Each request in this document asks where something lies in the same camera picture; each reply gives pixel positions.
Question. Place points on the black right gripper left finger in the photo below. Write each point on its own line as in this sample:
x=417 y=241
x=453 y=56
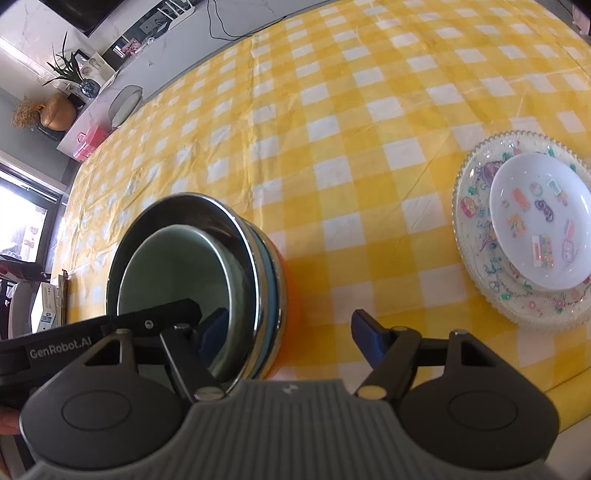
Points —
x=110 y=366

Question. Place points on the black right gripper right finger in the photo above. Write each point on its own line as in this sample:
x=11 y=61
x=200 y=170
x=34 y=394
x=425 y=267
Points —
x=406 y=365

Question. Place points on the green ceramic bowl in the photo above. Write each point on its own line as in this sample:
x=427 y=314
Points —
x=180 y=262

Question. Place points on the white floral vine plate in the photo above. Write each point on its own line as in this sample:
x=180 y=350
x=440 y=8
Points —
x=485 y=230

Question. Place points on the clear glass patterned plate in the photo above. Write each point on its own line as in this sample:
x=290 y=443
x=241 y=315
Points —
x=517 y=239

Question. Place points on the small white sticker plate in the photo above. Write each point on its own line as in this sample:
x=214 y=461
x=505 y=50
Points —
x=540 y=211

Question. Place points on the blue steel bowl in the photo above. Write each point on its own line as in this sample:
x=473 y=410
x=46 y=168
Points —
x=274 y=306

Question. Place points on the person's hand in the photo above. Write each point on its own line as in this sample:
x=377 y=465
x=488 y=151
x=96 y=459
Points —
x=9 y=421

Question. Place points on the pink storage box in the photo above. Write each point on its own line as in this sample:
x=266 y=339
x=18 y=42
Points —
x=89 y=141

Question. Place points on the yellow checkered tablecloth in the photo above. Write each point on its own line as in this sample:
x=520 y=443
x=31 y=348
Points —
x=340 y=133

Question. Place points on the brown vase dried flowers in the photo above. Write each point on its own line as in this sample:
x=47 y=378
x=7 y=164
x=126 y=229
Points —
x=56 y=113

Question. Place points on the round grey stool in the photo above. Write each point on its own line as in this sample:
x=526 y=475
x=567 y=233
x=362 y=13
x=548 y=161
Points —
x=124 y=104

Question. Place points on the blue vase green plant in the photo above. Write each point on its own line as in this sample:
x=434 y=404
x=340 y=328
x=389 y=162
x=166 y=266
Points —
x=67 y=69

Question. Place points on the white marble tv cabinet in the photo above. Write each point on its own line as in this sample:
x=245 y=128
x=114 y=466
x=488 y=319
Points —
x=213 y=27

